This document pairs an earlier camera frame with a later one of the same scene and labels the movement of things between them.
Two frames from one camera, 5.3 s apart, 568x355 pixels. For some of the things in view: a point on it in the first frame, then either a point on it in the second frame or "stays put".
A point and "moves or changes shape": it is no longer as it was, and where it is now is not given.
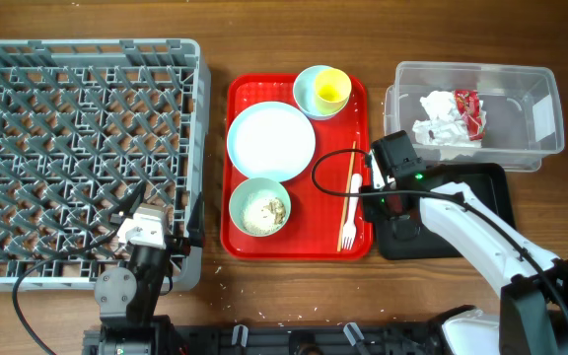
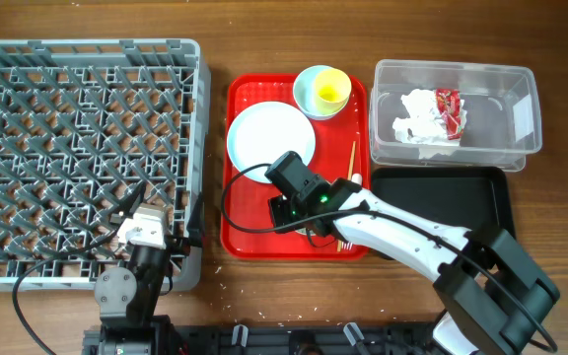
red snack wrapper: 468,104 → 449,106
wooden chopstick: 345,199 stays put
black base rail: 398,339 stays put
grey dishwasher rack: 66,138 stays put
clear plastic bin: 475,113 moves or changes shape
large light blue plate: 270,142 stays put
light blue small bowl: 304,93 stays put
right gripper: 372,212 → 276,206
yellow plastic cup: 331,90 stays put
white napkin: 445,124 moves or changes shape
